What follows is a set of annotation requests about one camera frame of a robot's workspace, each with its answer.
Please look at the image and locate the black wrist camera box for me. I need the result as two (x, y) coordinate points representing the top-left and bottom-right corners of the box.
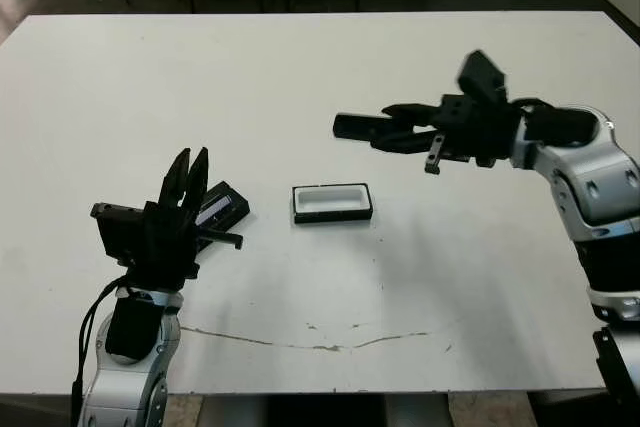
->
(457, 50), (507, 104)
(99, 214), (146, 263)

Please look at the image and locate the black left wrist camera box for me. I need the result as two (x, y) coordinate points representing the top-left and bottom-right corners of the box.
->
(99, 214), (146, 263)

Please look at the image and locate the black printed box lid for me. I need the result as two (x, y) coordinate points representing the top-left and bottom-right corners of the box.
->
(194, 180), (250, 254)

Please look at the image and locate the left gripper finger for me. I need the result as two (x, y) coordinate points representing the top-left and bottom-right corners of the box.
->
(159, 147), (192, 204)
(180, 146), (210, 221)

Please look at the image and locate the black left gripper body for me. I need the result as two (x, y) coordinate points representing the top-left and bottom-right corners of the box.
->
(90, 200), (245, 293)

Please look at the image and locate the black box base white insert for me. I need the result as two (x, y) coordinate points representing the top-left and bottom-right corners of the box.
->
(292, 181), (376, 227)

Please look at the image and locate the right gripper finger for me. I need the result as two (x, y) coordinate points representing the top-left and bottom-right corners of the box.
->
(372, 129), (439, 156)
(382, 103), (444, 124)

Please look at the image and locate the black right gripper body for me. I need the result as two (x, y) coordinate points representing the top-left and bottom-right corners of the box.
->
(423, 94), (524, 174)

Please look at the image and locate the black slim camera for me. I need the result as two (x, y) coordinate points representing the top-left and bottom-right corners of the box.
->
(332, 112), (401, 147)

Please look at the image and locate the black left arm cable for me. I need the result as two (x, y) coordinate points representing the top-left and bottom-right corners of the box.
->
(69, 279), (131, 427)

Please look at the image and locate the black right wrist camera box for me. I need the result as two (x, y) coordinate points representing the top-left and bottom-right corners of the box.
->
(457, 50), (507, 104)

